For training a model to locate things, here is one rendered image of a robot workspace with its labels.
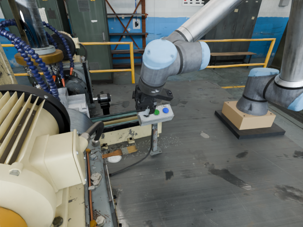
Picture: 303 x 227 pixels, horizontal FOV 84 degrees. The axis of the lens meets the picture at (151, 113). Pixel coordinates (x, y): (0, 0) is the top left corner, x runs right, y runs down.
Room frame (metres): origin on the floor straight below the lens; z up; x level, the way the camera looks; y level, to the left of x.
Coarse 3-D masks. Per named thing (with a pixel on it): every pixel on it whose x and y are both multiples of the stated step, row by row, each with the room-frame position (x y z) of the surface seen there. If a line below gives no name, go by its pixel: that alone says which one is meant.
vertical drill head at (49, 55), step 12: (12, 0) 0.71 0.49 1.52; (24, 0) 0.72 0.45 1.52; (12, 12) 0.72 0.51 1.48; (24, 12) 0.72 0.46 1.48; (36, 12) 0.75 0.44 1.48; (24, 24) 0.71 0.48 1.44; (36, 24) 0.73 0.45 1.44; (24, 36) 0.71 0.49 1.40; (36, 36) 0.72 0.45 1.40; (36, 48) 0.72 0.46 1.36; (48, 48) 0.74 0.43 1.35; (48, 60) 0.70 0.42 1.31; (60, 60) 0.75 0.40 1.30
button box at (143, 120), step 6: (156, 108) 0.72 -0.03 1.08; (162, 108) 0.73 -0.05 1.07; (168, 108) 0.74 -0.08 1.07; (162, 114) 0.70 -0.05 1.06; (168, 114) 0.70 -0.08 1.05; (138, 120) 0.69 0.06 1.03; (144, 120) 0.66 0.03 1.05; (150, 120) 0.66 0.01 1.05; (156, 120) 0.68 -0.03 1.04; (162, 120) 0.70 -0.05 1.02; (168, 120) 0.72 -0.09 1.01
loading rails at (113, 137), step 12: (96, 120) 0.86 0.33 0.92; (108, 120) 0.87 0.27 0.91; (120, 120) 0.90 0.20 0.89; (132, 120) 0.86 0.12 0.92; (96, 132) 0.75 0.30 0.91; (108, 132) 0.77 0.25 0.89; (120, 132) 0.79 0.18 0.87; (132, 132) 0.82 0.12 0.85; (144, 132) 0.85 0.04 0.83; (108, 144) 0.77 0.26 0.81
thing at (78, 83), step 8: (64, 72) 1.02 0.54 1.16; (72, 72) 1.05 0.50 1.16; (80, 72) 1.14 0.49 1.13; (56, 80) 0.95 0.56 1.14; (64, 80) 0.97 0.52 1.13; (72, 80) 0.98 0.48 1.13; (80, 80) 1.00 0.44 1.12; (72, 88) 0.98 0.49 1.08; (80, 88) 0.99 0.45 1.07; (88, 96) 1.01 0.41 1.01
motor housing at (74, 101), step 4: (68, 96) 0.79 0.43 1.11; (72, 96) 0.79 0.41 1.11; (76, 96) 0.79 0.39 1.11; (80, 96) 0.79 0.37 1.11; (84, 96) 0.82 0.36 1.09; (68, 100) 0.75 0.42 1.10; (72, 100) 0.76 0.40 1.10; (76, 100) 0.76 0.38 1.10; (80, 100) 0.76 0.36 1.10; (84, 100) 0.77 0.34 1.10; (72, 104) 0.75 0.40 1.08; (76, 104) 0.75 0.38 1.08; (80, 104) 0.75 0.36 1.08; (72, 108) 0.73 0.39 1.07; (80, 108) 0.74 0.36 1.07; (84, 112) 0.73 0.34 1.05; (88, 112) 0.86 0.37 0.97; (88, 116) 0.85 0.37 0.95
